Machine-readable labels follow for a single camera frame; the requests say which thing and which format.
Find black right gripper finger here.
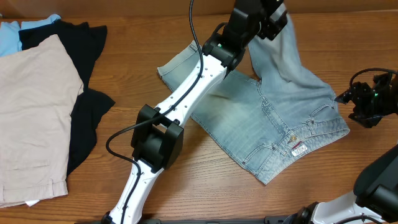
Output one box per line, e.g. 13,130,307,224
348,113,383,128
335,90,353,104

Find light blue denim shorts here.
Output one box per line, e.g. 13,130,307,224
157,12,351,185

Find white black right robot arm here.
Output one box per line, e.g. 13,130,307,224
277,68,397,224

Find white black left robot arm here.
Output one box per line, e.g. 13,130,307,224
100,0,287,223

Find black garment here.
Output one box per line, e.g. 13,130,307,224
19,20,115,175

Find beige shorts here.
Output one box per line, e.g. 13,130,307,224
1,35,84,207

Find light blue shirt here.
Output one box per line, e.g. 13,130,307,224
0,14,61,57

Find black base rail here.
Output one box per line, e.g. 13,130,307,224
74,215,296,224

